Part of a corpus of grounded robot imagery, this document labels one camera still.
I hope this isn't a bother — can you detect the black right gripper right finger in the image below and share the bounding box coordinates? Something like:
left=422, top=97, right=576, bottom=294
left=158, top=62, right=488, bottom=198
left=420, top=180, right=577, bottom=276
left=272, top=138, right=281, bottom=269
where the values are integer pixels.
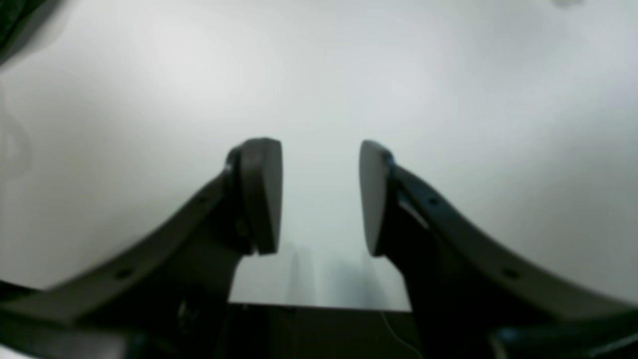
left=358, top=140, right=638, bottom=359

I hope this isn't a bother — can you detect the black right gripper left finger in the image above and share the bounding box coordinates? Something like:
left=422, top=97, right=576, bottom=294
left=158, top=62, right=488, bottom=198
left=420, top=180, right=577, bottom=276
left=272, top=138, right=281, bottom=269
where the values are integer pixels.
left=1, top=137, right=283, bottom=359

